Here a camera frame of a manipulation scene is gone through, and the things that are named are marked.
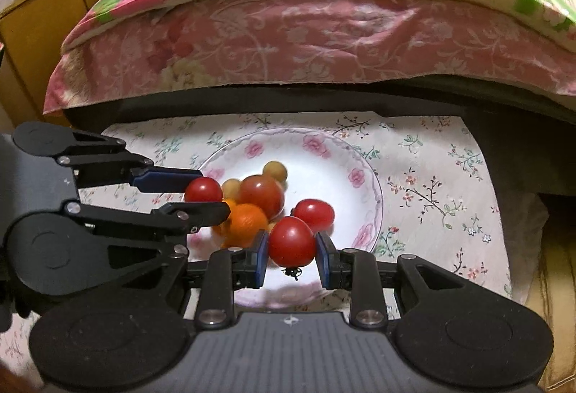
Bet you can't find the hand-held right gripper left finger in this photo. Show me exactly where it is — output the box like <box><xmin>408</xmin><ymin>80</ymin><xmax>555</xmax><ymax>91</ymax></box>
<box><xmin>90</xmin><ymin>230</ymin><xmax>270</xmax><ymax>328</ymax></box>

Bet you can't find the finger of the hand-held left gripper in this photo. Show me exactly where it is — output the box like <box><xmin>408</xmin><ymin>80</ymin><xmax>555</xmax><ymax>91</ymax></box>
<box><xmin>65</xmin><ymin>202</ymin><xmax>231</xmax><ymax>281</ymax></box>
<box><xmin>56</xmin><ymin>128</ymin><xmax>203</xmax><ymax>193</ymax></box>

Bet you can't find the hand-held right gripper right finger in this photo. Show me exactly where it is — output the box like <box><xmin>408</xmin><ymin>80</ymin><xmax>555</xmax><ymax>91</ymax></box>
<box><xmin>315</xmin><ymin>231</ymin><xmax>502</xmax><ymax>328</ymax></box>

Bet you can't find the round red cherry tomato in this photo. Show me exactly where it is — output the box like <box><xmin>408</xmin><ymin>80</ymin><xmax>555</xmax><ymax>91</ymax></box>
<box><xmin>184</xmin><ymin>177</ymin><xmax>224</xmax><ymax>205</ymax></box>
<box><xmin>268</xmin><ymin>216</ymin><xmax>317</xmax><ymax>281</ymax></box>

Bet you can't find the large orange kumquat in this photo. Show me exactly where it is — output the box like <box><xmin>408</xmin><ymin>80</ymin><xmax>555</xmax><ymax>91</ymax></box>
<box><xmin>224</xmin><ymin>203</ymin><xmax>270</xmax><ymax>248</ymax></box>

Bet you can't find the oval red cherry tomato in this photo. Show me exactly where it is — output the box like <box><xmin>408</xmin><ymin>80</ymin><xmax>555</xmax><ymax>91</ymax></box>
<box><xmin>292</xmin><ymin>199</ymin><xmax>336</xmax><ymax>232</ymax></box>

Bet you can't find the large dark red tomato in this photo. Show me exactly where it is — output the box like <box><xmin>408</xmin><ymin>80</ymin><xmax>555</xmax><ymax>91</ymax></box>
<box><xmin>238</xmin><ymin>175</ymin><xmax>284</xmax><ymax>220</ymax></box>

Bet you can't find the white plate with pink flowers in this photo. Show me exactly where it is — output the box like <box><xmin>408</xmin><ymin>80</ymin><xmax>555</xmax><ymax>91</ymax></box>
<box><xmin>186</xmin><ymin>127</ymin><xmax>384</xmax><ymax>308</ymax></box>

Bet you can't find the beige floral tablecloth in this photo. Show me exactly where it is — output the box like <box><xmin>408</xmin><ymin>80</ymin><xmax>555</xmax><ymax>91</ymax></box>
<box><xmin>0</xmin><ymin>112</ymin><xmax>514</xmax><ymax>376</ymax></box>

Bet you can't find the yellow wooden cabinet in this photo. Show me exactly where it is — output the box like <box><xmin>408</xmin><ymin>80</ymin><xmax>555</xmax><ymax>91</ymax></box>
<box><xmin>0</xmin><ymin>0</ymin><xmax>212</xmax><ymax>128</ymax></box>

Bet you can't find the pink floral bedsheet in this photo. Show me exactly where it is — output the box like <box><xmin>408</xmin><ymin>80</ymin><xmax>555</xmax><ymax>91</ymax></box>
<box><xmin>42</xmin><ymin>0</ymin><xmax>576</xmax><ymax>115</ymax></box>

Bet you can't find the dark bed frame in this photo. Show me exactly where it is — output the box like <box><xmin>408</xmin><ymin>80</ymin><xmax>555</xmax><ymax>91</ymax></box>
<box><xmin>63</xmin><ymin>76</ymin><xmax>576</xmax><ymax>196</ymax></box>

